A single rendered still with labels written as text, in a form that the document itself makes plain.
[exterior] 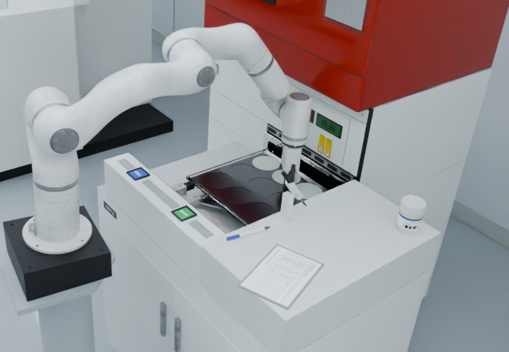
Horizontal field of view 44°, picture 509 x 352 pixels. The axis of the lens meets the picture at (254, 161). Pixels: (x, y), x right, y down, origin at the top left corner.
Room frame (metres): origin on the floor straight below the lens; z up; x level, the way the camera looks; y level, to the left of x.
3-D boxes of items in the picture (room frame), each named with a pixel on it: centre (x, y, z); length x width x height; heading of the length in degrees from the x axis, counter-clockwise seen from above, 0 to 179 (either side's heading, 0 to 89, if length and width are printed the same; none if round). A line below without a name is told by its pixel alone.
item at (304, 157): (1.96, -0.18, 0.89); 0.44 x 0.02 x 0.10; 42
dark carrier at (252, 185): (1.81, -0.04, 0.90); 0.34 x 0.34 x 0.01; 42
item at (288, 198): (1.55, -0.12, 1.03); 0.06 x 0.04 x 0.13; 132
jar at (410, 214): (1.55, -0.47, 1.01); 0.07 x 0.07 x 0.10
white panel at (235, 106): (2.10, -0.07, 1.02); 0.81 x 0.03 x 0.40; 42
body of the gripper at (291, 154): (1.82, -0.12, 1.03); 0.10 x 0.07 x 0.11; 7
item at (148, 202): (1.61, 0.28, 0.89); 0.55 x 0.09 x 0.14; 42
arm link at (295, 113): (1.83, -0.12, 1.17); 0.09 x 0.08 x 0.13; 34
